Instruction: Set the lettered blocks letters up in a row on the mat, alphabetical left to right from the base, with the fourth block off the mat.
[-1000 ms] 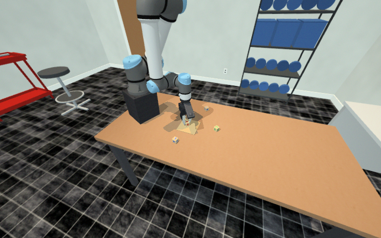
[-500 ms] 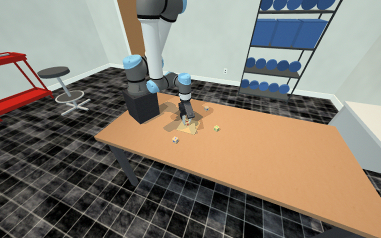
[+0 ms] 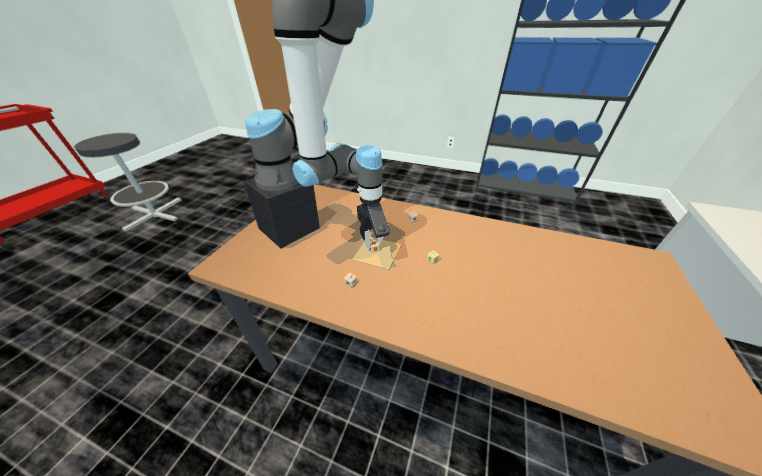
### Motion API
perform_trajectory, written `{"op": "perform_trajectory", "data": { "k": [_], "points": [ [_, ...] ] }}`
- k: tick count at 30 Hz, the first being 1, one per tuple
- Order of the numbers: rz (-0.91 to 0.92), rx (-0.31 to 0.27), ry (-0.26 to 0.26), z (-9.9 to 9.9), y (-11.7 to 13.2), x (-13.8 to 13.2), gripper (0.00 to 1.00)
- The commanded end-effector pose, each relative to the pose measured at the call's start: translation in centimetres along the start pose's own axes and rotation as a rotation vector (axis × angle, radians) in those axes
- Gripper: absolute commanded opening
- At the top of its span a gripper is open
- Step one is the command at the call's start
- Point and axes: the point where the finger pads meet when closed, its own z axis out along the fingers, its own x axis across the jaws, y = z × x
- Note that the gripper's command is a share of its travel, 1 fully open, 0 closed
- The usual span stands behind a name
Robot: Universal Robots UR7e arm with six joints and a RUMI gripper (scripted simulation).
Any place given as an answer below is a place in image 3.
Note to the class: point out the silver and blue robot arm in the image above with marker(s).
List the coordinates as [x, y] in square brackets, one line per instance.
[271, 137]

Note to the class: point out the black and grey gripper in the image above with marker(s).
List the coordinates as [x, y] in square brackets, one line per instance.
[366, 223]

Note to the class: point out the tan flat mat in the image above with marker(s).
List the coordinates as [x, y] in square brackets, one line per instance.
[382, 258]

